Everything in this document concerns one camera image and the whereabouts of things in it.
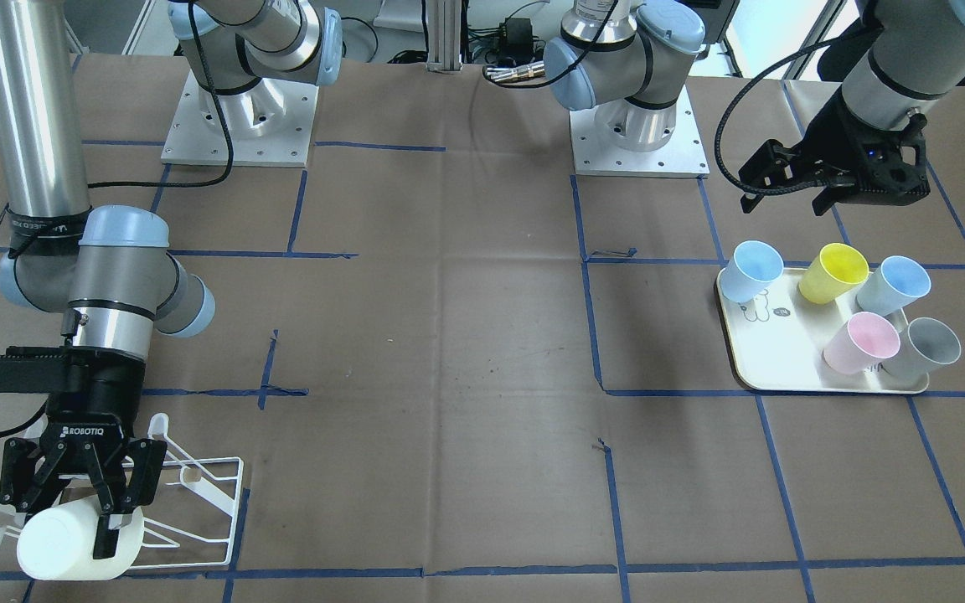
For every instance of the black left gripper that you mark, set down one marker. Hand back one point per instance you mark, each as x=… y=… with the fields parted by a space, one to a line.
x=834 y=138

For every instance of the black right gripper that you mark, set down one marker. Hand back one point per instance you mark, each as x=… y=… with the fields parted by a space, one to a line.
x=95 y=409

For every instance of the white plastic cup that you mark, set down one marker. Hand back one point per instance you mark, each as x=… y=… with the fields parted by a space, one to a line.
x=76 y=544

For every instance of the light blue plastic cup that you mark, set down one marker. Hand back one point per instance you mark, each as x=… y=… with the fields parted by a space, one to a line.
x=753 y=267

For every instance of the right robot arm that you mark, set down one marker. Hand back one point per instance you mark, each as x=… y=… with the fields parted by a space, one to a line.
x=107 y=271

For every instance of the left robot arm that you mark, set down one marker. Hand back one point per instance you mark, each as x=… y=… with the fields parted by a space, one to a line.
x=607 y=52

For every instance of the yellow plastic cup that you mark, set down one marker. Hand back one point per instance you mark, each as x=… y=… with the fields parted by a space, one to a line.
x=836 y=269

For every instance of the pink plastic cup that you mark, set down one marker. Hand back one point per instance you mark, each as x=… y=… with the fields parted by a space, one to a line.
x=864 y=340

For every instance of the grey plastic cup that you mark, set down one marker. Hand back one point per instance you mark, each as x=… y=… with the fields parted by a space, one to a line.
x=925 y=346

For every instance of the cream serving tray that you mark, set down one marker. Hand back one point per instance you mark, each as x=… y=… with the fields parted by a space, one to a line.
x=776 y=339

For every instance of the black power adapter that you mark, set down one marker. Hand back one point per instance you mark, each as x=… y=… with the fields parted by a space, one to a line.
x=516 y=35

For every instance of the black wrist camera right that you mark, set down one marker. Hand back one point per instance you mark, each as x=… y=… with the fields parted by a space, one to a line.
x=41 y=370

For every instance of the white wire cup rack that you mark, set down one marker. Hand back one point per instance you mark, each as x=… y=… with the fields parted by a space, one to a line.
x=192 y=520

